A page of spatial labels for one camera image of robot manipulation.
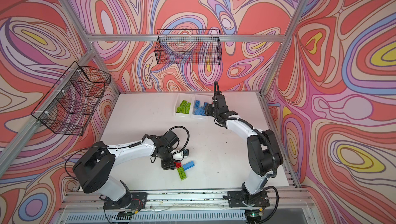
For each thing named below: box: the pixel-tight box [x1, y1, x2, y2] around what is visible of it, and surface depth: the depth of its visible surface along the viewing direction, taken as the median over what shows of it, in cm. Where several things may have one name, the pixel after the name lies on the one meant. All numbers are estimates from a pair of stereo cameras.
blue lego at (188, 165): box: [182, 160, 195, 171], surface depth 84 cm
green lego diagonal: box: [180, 106, 188, 115], surface depth 109 cm
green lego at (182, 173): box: [176, 166, 188, 181], surface depth 82 cm
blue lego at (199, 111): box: [194, 107, 204, 116], surface depth 106 cm
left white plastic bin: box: [173, 92, 196, 118], surface depth 109 cm
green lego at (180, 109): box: [176, 106, 184, 114], surface depth 109 cm
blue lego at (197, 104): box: [194, 100, 201, 109], surface depth 113 cm
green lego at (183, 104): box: [179, 99, 188, 107], surface depth 113 cm
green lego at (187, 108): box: [184, 102, 192, 115], surface depth 110 cm
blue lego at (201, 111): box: [197, 106, 207, 117], surface depth 106 cm
